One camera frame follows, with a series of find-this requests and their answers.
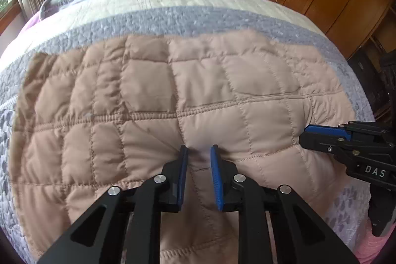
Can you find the open wooden shelf unit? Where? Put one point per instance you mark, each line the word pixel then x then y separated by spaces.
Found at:
pixel 383 38

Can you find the black chair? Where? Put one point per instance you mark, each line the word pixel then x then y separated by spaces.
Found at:
pixel 365 78

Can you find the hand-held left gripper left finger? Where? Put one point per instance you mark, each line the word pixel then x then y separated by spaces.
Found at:
pixel 183 172

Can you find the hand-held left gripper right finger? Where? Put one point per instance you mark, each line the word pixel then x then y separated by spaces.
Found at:
pixel 216 179

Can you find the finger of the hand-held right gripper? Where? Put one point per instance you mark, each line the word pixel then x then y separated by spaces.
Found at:
pixel 318 143
pixel 328 131

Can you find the tan quilted jacket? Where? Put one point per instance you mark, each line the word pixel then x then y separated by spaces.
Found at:
pixel 154 97

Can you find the grey patterned quilted bedspread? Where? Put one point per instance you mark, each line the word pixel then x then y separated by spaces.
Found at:
pixel 185 16

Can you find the large wooden framed window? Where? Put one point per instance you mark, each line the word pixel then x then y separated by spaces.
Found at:
pixel 9 10

